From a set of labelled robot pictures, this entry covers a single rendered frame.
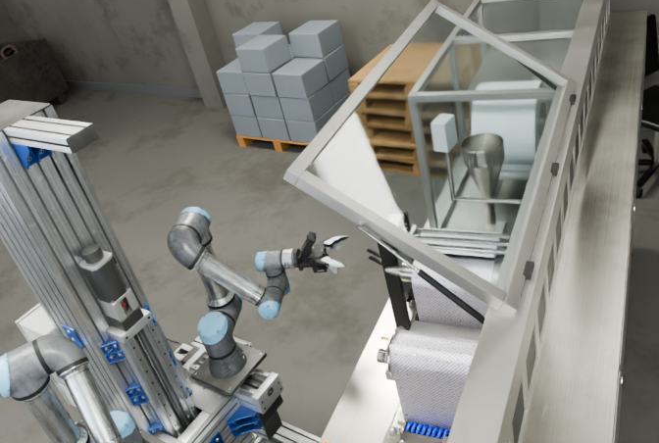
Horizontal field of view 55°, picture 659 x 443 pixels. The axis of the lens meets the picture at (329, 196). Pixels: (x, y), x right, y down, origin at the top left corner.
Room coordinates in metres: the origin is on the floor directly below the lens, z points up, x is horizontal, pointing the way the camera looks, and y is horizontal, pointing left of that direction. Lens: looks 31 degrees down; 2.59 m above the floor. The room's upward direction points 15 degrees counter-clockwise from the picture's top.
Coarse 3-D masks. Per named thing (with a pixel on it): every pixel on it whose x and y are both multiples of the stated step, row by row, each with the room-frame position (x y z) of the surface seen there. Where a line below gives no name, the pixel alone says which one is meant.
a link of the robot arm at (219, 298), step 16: (192, 208) 2.06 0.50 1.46; (176, 224) 1.98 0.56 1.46; (192, 224) 1.97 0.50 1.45; (208, 224) 2.04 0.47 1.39; (208, 240) 2.00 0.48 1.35; (208, 288) 2.00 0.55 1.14; (224, 288) 2.01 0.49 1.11; (208, 304) 2.00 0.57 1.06; (224, 304) 1.98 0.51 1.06; (240, 304) 2.05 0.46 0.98
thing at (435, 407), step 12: (396, 384) 1.25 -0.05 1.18; (408, 384) 1.23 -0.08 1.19; (420, 384) 1.21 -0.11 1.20; (408, 396) 1.24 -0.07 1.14; (420, 396) 1.22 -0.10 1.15; (432, 396) 1.20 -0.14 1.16; (444, 396) 1.18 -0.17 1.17; (456, 396) 1.16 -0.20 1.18; (408, 408) 1.24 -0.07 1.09; (420, 408) 1.22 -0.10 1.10; (432, 408) 1.20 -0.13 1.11; (444, 408) 1.18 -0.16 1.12; (456, 408) 1.16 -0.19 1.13; (408, 420) 1.25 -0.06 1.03; (420, 420) 1.23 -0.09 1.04; (432, 420) 1.21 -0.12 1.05; (444, 420) 1.19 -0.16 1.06
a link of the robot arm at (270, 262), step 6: (264, 252) 1.97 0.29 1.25; (270, 252) 1.96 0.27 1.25; (276, 252) 1.95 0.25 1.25; (258, 258) 1.95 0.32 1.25; (264, 258) 1.94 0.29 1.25; (270, 258) 1.93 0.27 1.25; (276, 258) 1.92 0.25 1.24; (258, 264) 1.94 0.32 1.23; (264, 264) 1.93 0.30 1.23; (270, 264) 1.92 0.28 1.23; (276, 264) 1.91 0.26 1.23; (258, 270) 1.94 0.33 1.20; (264, 270) 1.93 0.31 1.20; (270, 270) 1.92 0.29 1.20; (276, 270) 1.92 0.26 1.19; (282, 270) 1.94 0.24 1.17
